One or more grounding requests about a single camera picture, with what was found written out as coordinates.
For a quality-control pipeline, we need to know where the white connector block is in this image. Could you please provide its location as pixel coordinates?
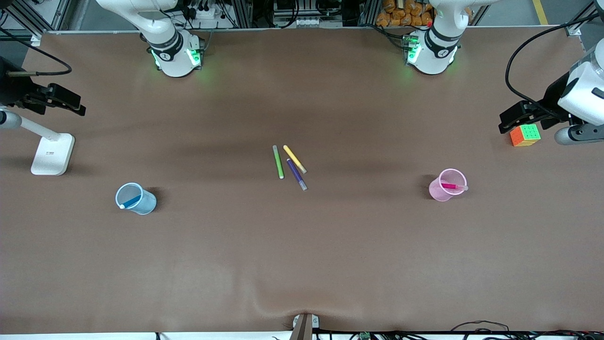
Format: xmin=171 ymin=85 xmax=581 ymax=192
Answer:
xmin=273 ymin=17 xmax=322 ymax=28

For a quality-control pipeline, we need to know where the purple marker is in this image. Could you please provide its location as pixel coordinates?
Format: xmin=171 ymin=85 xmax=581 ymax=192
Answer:
xmin=286 ymin=158 xmax=308 ymax=191

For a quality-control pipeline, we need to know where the aluminium frame post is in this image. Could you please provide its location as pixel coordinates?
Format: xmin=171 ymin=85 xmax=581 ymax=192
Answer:
xmin=564 ymin=0 xmax=604 ymax=36
xmin=0 ymin=0 xmax=71 ymax=34

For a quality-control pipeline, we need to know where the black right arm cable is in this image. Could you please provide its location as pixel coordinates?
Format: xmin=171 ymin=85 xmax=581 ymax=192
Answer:
xmin=0 ymin=27 xmax=73 ymax=77

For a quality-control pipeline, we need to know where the green marker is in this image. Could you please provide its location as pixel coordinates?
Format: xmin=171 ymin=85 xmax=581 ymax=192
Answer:
xmin=272 ymin=145 xmax=285 ymax=179

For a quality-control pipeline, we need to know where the white lamp stand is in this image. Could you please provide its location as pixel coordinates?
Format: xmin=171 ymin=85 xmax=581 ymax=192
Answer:
xmin=20 ymin=117 xmax=76 ymax=176

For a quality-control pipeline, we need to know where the orange snack bag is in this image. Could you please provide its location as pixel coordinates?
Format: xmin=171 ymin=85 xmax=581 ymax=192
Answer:
xmin=376 ymin=0 xmax=435 ymax=27

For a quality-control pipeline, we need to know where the colourful puzzle cube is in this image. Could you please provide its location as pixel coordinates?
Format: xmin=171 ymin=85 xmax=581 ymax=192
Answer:
xmin=510 ymin=124 xmax=542 ymax=147

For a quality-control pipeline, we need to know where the yellow marker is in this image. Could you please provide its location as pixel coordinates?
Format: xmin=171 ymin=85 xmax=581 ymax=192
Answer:
xmin=283 ymin=144 xmax=308 ymax=174

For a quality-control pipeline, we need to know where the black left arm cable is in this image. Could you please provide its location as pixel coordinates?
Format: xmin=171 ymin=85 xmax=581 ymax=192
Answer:
xmin=505 ymin=12 xmax=604 ymax=119

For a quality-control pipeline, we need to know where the metal table edge bracket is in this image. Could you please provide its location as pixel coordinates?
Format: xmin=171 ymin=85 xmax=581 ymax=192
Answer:
xmin=292 ymin=313 xmax=320 ymax=340

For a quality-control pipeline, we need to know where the blue mesh cup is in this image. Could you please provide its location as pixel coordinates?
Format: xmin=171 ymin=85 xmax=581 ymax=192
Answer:
xmin=115 ymin=182 xmax=157 ymax=216

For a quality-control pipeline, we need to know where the white power strip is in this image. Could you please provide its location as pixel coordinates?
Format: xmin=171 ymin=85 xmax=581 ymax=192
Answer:
xmin=182 ymin=0 xmax=222 ymax=22

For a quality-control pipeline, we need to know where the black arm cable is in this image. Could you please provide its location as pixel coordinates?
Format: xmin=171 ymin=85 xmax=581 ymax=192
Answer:
xmin=505 ymin=12 xmax=604 ymax=119
xmin=0 ymin=27 xmax=73 ymax=77

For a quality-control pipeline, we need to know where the pink mesh cup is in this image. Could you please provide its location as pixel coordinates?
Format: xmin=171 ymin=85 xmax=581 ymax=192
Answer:
xmin=428 ymin=168 xmax=468 ymax=202

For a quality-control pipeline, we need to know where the black cable bundle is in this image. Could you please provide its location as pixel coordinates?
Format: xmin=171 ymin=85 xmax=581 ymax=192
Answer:
xmin=448 ymin=320 xmax=604 ymax=340

